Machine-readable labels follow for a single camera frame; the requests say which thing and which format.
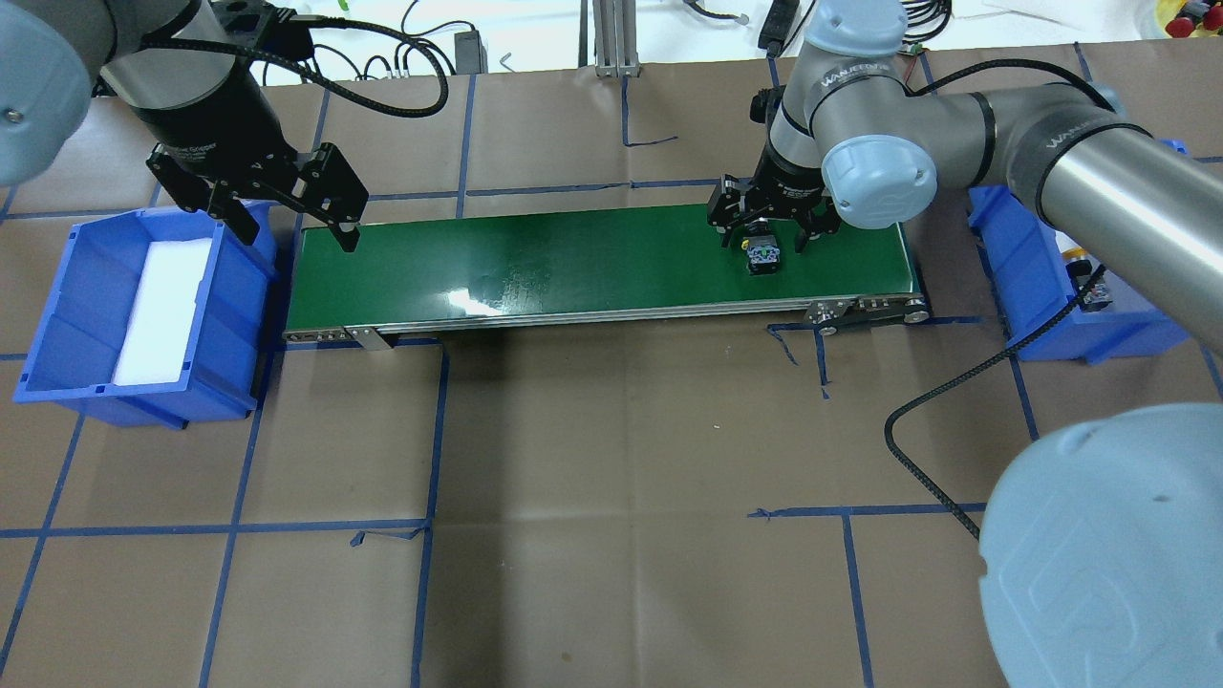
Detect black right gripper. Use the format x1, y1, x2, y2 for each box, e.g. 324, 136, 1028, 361
707, 158, 841, 253

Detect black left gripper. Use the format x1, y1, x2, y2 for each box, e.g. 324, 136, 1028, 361
146, 142, 371, 253

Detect red mushroom push button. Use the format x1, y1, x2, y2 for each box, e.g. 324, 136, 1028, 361
740, 221, 781, 277

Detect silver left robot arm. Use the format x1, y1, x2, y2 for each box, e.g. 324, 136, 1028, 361
1, 1, 333, 244

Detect blue left storage bin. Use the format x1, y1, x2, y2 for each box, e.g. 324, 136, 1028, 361
13, 202, 278, 428

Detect blue storage bin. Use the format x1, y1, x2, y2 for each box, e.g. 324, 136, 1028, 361
969, 130, 1212, 365
13, 202, 278, 428

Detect white foam pad left bin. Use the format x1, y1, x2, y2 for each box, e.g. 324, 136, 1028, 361
111, 238, 212, 386

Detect green conveyor belt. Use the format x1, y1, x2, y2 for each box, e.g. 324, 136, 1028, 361
284, 204, 931, 349

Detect black power adapter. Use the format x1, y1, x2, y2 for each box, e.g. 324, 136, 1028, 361
453, 28, 488, 75

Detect blue right storage bin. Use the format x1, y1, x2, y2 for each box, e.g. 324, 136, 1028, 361
969, 130, 1212, 365

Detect aluminium frame post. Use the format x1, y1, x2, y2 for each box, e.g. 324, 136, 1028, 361
587, 1, 641, 78

